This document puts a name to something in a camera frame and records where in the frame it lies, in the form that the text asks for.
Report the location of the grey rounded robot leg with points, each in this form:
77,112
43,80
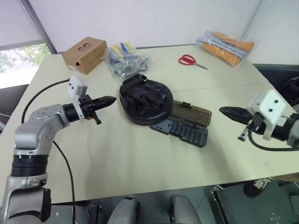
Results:
125,211
184,210

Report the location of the black metal base frame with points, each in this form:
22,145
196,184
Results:
245,210

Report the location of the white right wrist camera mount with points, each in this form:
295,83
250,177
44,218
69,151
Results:
272,105

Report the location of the black round pouch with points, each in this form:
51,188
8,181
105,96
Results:
144,112

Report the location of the black cap with white print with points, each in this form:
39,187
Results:
257,186

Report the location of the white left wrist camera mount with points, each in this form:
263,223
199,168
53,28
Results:
76,85

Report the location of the dark grey window frame bar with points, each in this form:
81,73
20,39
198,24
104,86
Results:
42,30

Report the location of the small black bracket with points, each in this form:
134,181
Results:
94,212

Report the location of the tool bit case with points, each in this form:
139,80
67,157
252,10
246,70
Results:
189,134

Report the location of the white roller window blind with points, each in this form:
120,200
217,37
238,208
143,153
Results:
16,21

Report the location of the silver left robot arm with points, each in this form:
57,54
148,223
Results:
35,133

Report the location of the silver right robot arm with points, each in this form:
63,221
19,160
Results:
292,130

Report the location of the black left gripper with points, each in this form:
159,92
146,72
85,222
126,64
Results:
87,108

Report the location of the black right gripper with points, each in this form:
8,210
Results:
255,124

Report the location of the orange cloth in plastic bag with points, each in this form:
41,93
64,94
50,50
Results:
224,49

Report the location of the brown cardboard box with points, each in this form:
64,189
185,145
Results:
87,52

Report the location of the clear bag of metal hardware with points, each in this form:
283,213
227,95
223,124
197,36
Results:
128,64

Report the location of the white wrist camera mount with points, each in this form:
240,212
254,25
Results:
76,85
272,105

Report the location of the white slanted frame pole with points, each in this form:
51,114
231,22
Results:
257,16

